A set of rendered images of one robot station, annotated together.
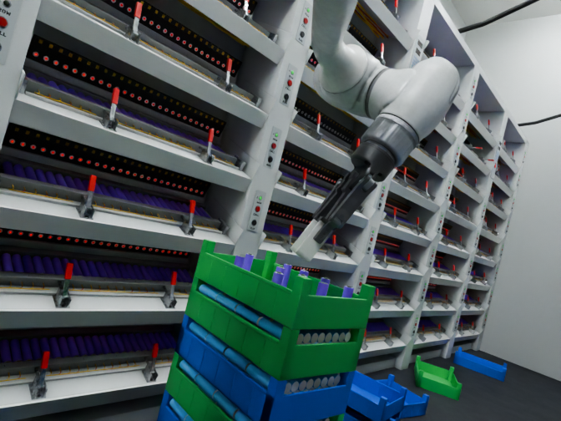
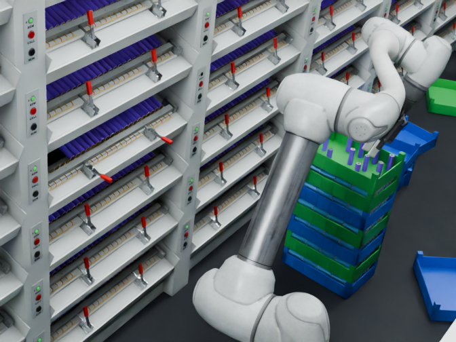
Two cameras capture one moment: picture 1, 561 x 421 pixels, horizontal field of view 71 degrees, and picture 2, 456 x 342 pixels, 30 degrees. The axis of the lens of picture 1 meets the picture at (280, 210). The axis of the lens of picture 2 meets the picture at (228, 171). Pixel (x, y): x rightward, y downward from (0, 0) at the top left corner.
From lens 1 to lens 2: 2.36 m
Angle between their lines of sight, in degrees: 37
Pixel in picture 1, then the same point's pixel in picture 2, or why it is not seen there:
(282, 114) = not seen: outside the picture
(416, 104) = (427, 77)
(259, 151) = (304, 30)
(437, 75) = (439, 59)
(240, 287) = (338, 171)
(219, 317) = (326, 182)
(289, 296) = (369, 181)
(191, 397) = (313, 216)
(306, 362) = (377, 201)
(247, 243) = not seen: hidden behind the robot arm
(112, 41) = (234, 45)
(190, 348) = (307, 195)
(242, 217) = not seen: hidden behind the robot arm
